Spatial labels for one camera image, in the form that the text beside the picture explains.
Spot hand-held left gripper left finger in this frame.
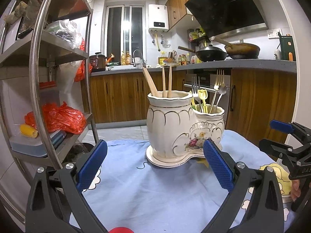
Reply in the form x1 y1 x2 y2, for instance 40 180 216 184
25 139 108 233

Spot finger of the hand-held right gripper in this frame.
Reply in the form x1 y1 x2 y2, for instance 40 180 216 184
258 138 311 162
270 120 311 142

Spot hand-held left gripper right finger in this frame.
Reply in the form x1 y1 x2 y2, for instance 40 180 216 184
203 138 285 233

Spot cream floral ceramic utensil holder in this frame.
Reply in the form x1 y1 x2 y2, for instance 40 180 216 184
146 90 225 168

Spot flower-shaped metal spoon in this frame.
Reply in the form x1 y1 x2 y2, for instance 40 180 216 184
214 85 227 114

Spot gold metal fork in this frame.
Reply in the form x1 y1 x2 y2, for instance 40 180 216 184
209 69 225 114

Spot silver metal fork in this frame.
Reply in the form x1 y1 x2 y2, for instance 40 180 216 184
191 76 202 110

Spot person's right hand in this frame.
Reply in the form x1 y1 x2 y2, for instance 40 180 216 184
290 180 302 201

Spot dark bundle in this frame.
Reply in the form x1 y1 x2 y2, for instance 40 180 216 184
63 143 95 165

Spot wooden base cabinets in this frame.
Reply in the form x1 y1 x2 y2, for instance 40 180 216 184
89 68 298 146

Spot crumpled red plastic bag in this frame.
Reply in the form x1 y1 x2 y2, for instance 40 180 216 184
24 101 87 135

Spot blue printed cloth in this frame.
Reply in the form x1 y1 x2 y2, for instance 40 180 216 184
69 129 292 233

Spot blue plastic storage box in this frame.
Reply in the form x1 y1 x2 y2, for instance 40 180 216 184
10 129 66 158

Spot grey kitchen countertop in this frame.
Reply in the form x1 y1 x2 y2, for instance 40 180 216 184
90 59 298 74

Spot yellow corn cob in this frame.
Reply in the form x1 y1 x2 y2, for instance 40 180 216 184
20 124 39 138

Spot dark green container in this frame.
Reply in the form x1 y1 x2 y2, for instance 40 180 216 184
279 36 297 61

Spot brown frying pan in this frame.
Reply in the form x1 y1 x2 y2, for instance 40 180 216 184
210 36 260 60

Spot white plastic bag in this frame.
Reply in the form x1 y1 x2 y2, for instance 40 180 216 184
57 61 83 100

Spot built-in oven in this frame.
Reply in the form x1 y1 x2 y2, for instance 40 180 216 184
184 69 231 129

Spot hanging red plastic bag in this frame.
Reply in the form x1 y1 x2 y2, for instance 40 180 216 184
74 37 93 82

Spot dark red rice cooker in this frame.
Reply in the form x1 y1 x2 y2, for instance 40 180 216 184
89 52 107 72

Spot metal shelf rack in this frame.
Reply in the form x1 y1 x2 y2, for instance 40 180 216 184
0 0 99 224

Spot black wok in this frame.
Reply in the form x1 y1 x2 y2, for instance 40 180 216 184
178 44 229 62

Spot group of condiment bottles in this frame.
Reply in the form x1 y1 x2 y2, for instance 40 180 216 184
170 51 198 66

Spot metal faucet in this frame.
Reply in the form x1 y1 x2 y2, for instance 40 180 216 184
133 50 146 68

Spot yellow oil bottle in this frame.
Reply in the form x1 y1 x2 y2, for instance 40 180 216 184
158 51 169 65

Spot spice packets on rack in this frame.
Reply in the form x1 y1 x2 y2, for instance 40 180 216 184
187 28 207 42

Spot black range hood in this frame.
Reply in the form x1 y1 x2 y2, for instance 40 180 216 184
185 0 269 39

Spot kitchen window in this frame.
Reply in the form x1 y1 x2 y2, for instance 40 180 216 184
106 5 146 65

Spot clear plastic bag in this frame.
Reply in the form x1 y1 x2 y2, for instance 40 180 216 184
45 19 83 49

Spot white water heater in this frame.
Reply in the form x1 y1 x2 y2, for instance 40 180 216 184
148 4 169 32

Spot brown dried goods bag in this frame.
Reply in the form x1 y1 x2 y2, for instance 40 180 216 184
1 0 44 39

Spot wall socket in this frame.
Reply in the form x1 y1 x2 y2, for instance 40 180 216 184
267 29 282 39

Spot wooden wall cabinet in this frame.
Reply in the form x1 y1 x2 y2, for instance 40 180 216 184
165 0 209 31

